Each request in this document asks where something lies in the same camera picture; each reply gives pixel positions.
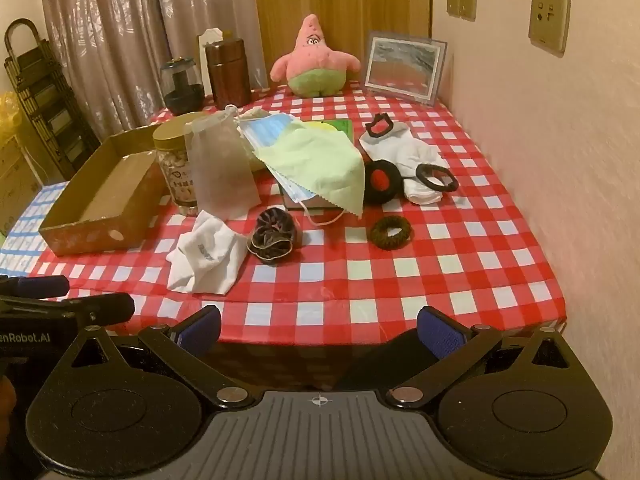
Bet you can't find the translucent drawstring pouch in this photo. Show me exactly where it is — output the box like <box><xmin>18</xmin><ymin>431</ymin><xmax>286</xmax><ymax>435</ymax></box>
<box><xmin>185</xmin><ymin>105</ymin><xmax>261</xmax><ymax>219</ymax></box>

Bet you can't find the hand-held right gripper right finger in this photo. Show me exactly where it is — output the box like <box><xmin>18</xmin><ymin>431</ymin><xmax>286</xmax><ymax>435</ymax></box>
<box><xmin>387</xmin><ymin>306</ymin><xmax>588</xmax><ymax>409</ymax></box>

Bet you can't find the light green cleaning cloth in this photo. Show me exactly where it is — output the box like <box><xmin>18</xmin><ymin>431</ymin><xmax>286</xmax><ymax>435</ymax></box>
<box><xmin>257</xmin><ymin>120</ymin><xmax>369</xmax><ymax>219</ymax></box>

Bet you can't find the blue face mask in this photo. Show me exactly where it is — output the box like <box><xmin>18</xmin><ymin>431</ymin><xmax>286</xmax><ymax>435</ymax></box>
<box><xmin>235</xmin><ymin>112</ymin><xmax>347</xmax><ymax>227</ymax></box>

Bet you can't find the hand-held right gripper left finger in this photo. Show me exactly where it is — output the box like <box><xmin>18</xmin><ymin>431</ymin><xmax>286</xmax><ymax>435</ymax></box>
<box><xmin>54</xmin><ymin>305</ymin><xmax>256</xmax><ymax>409</ymax></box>

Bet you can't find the black folding rack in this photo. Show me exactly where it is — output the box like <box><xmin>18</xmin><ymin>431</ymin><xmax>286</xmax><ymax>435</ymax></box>
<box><xmin>4</xmin><ymin>18</ymin><xmax>101</xmax><ymax>182</ymax></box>

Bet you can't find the brown cylindrical canister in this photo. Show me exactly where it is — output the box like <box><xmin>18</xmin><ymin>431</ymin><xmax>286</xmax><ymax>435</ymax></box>
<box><xmin>204</xmin><ymin>37</ymin><xmax>252</xmax><ymax>110</ymax></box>

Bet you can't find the beige wall socket plate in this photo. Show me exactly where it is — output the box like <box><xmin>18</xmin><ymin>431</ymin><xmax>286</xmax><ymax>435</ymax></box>
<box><xmin>529</xmin><ymin>0</ymin><xmax>571</xmax><ymax>56</ymax></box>

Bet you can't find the gold-lid plastic snack jar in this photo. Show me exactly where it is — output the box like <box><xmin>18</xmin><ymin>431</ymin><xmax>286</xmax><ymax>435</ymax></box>
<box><xmin>152</xmin><ymin>121</ymin><xmax>202</xmax><ymax>217</ymax></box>

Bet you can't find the yellow plastic bag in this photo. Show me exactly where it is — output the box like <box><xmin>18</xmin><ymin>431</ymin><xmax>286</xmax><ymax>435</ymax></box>
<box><xmin>0</xmin><ymin>91</ymin><xmax>21</xmax><ymax>137</ymax></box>

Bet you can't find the green tissue box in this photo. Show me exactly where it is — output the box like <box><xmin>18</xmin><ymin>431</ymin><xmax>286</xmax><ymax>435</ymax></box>
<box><xmin>282</xmin><ymin>119</ymin><xmax>356</xmax><ymax>211</ymax></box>

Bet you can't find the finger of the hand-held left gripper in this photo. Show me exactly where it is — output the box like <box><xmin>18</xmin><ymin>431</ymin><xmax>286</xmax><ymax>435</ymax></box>
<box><xmin>0</xmin><ymin>292</ymin><xmax>136</xmax><ymax>328</ymax></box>
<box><xmin>0</xmin><ymin>275</ymin><xmax>71</xmax><ymax>300</ymax></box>

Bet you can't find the white wooden board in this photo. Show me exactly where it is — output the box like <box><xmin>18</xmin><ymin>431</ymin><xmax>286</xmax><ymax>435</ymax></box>
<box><xmin>196</xmin><ymin>26</ymin><xmax>234</xmax><ymax>97</ymax></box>

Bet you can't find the grey patterned curtain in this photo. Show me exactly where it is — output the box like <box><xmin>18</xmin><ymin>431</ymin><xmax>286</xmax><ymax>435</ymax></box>
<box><xmin>39</xmin><ymin>0</ymin><xmax>267</xmax><ymax>126</ymax></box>

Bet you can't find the dark fuzzy hair tie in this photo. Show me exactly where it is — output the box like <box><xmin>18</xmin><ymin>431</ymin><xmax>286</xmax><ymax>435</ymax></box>
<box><xmin>370</xmin><ymin>216</ymin><xmax>415</xmax><ymax>251</ymax></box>

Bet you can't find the grey picture frame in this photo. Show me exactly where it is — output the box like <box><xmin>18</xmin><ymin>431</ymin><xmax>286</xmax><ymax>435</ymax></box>
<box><xmin>363</xmin><ymin>30</ymin><xmax>449</xmax><ymax>107</ymax></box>

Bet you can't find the blue checked bed sheet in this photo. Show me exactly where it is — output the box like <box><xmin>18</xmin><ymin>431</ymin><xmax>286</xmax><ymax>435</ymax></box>
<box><xmin>0</xmin><ymin>180</ymin><xmax>69</xmax><ymax>274</ymax></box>

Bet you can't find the pink starfish plush toy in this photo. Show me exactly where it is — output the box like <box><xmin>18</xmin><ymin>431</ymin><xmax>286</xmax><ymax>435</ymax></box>
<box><xmin>270</xmin><ymin>14</ymin><xmax>362</xmax><ymax>99</ymax></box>

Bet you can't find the black round pad red centre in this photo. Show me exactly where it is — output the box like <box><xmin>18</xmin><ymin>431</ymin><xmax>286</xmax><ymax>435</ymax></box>
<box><xmin>362</xmin><ymin>159</ymin><xmax>404</xmax><ymax>206</ymax></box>

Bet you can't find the black ruffled scrunchie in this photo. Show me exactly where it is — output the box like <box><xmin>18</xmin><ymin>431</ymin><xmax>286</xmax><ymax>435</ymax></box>
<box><xmin>246</xmin><ymin>206</ymin><xmax>301</xmax><ymax>265</ymax></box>

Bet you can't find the white printed sock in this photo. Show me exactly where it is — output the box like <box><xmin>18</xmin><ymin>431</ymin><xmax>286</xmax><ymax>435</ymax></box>
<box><xmin>166</xmin><ymin>210</ymin><xmax>249</xmax><ymax>296</ymax></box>

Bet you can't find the shallow cardboard box tray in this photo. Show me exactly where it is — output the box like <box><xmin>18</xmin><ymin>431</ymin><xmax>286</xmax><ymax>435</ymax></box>
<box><xmin>38</xmin><ymin>125</ymin><xmax>174</xmax><ymax>257</ymax></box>

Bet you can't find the wooden wardrobe panel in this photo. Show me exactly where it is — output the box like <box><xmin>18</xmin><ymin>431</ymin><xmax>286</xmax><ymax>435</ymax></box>
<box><xmin>250</xmin><ymin>0</ymin><xmax>434</xmax><ymax>92</ymax></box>

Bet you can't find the red checked tablecloth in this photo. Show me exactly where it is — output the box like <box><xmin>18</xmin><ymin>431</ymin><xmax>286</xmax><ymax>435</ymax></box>
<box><xmin>25</xmin><ymin>87</ymin><xmax>569</xmax><ymax>347</ymax></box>

